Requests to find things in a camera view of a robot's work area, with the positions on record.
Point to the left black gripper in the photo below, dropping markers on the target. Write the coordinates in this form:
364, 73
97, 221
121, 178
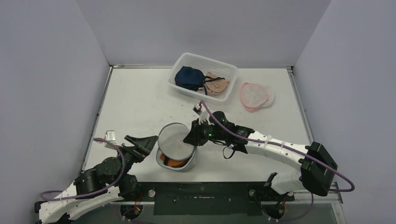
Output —
144, 145

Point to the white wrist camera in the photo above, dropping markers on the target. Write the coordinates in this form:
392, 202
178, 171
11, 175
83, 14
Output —
202, 112
110, 136

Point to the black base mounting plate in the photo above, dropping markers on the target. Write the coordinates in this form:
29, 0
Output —
206, 198

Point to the orange bra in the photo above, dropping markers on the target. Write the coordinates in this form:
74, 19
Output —
172, 163

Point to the white perforated plastic basket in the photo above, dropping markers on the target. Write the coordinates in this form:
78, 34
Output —
204, 64

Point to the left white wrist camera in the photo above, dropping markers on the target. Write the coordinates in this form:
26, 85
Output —
110, 136

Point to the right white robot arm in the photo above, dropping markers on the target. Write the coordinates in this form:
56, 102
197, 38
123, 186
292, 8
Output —
312, 165

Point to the blue-trimmed mesh laundry bag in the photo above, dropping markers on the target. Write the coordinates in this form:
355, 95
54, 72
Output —
170, 143

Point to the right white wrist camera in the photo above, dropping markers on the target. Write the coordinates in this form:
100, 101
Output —
202, 112

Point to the navy blue bra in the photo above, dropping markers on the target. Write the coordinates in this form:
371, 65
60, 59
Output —
193, 79

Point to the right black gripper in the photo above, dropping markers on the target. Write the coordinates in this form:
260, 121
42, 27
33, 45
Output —
199, 134

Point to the pink-trimmed mesh laundry bag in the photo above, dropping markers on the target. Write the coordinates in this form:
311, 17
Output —
255, 96

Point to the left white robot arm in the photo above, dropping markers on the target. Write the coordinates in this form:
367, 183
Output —
107, 182

